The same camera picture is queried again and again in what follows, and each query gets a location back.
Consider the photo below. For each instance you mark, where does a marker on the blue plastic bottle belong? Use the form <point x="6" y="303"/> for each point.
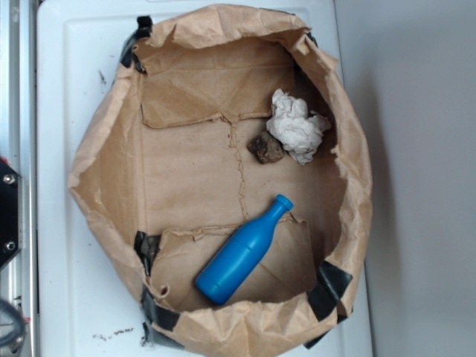
<point x="240" y="255"/>

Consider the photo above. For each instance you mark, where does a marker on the brown rock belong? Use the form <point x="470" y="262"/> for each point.
<point x="266" y="148"/>

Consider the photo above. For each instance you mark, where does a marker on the brown paper bag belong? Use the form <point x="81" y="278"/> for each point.
<point x="163" y="176"/>

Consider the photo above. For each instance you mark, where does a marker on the crumpled white paper tissue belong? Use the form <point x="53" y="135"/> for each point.
<point x="299" y="131"/>

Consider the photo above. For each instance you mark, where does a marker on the black metal bracket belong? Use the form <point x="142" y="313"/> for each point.
<point x="7" y="212"/>

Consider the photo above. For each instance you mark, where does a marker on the aluminium frame rail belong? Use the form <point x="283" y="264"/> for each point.
<point x="18" y="141"/>

